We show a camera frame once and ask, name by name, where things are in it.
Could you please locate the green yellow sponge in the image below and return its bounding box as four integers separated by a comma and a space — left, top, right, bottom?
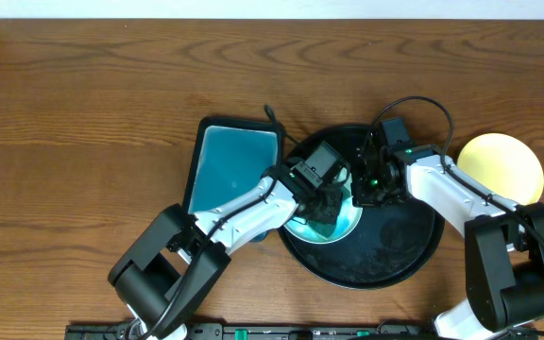
310, 221, 336, 239

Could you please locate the light blue plate top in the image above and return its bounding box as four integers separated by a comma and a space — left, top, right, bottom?
285, 171, 363, 245

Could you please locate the yellow plate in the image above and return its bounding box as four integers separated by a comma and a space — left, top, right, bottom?
457, 133, 544, 205

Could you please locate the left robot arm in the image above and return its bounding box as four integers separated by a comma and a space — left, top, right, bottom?
108, 161, 350, 339

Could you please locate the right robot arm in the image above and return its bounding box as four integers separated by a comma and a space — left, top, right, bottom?
352, 138, 544, 339

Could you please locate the round black tray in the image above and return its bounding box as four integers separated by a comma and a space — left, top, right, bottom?
276, 123, 446, 290

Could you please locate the rectangular tray with blue water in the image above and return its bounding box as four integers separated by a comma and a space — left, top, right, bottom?
182, 117, 297, 253

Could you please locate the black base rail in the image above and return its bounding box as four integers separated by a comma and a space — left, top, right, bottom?
64, 322, 438, 340

